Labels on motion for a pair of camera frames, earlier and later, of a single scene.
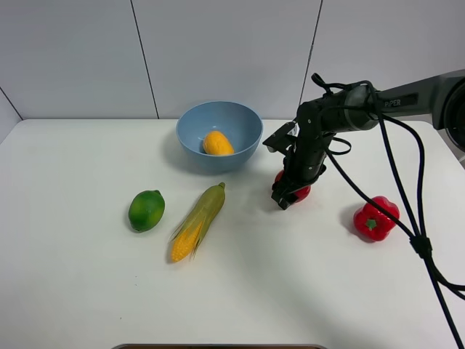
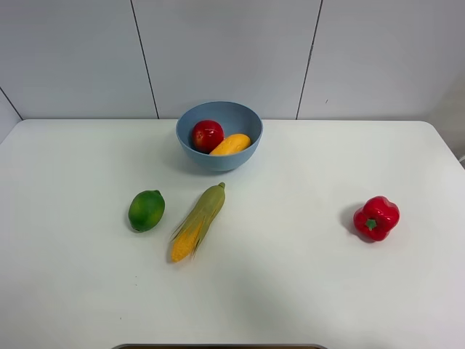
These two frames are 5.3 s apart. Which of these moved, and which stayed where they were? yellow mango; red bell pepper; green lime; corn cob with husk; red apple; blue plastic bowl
Moved: yellow mango; red apple
Stayed: green lime; blue plastic bowl; corn cob with husk; red bell pepper
